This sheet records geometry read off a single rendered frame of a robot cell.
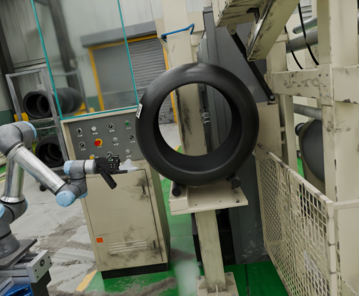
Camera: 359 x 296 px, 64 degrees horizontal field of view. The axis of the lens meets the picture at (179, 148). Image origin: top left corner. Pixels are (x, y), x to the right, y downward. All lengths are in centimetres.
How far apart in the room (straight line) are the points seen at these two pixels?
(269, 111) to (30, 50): 1156
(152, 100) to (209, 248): 106
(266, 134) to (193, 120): 41
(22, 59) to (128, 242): 1117
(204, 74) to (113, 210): 130
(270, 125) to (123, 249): 142
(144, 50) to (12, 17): 515
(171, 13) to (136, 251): 165
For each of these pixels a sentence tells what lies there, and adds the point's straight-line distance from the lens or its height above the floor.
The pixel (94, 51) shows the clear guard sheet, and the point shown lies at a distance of 206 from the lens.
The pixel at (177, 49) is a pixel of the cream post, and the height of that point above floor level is 157.
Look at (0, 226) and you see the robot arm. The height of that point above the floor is 86.
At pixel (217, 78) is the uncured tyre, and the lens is 128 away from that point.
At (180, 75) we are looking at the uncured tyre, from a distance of 127.
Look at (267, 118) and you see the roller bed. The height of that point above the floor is 113.
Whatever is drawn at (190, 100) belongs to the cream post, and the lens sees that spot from 164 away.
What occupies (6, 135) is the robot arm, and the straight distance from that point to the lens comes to 150.
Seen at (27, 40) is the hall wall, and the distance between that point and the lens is 1274.
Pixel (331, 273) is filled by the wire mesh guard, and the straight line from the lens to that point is 105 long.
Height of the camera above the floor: 139
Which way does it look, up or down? 13 degrees down
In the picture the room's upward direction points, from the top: 9 degrees counter-clockwise
